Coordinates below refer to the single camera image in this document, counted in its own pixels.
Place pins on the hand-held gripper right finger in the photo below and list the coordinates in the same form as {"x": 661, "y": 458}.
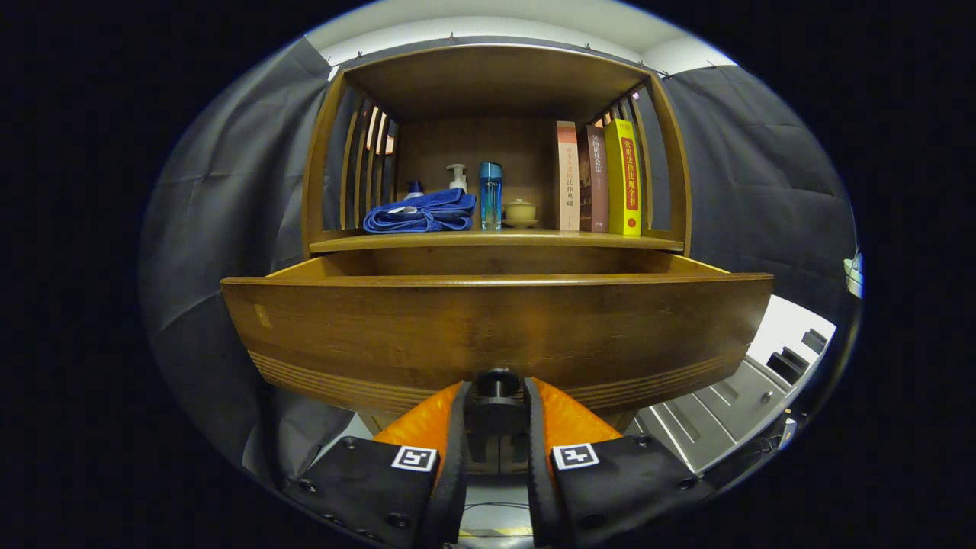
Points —
{"x": 536, "y": 473}

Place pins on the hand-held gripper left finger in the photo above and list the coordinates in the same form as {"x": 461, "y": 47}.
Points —
{"x": 457, "y": 457}

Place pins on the wooden drawer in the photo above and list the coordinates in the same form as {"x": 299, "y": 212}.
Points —
{"x": 496, "y": 328}

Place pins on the grey drawer unit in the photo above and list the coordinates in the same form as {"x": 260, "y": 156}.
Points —
{"x": 717, "y": 419}

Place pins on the wooden countertop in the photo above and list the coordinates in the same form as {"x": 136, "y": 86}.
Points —
{"x": 534, "y": 239}

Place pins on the wooden cabinet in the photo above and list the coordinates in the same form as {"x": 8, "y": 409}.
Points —
{"x": 496, "y": 84}

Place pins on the blue folded towel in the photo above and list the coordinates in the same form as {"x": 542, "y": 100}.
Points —
{"x": 427, "y": 213}

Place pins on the beige lidded teacup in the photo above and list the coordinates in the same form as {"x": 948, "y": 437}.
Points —
{"x": 521, "y": 211}

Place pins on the blue glass bottle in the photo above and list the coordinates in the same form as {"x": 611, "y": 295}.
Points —
{"x": 490, "y": 198}

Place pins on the small white blue-capped bottle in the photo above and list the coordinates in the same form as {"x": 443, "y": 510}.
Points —
{"x": 414, "y": 191}

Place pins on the white pump bottle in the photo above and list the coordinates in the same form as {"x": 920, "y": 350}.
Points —
{"x": 458, "y": 181}

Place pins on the white desk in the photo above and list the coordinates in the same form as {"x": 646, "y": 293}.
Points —
{"x": 785, "y": 328}

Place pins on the brown book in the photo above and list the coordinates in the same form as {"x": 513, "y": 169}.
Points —
{"x": 595, "y": 183}

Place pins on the beige orange-topped book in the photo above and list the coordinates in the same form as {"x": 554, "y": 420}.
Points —
{"x": 567, "y": 175}

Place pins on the yellow book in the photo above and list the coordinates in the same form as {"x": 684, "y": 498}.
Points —
{"x": 621, "y": 175}

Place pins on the black backdrop cloth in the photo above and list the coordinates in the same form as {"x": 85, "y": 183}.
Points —
{"x": 229, "y": 191}

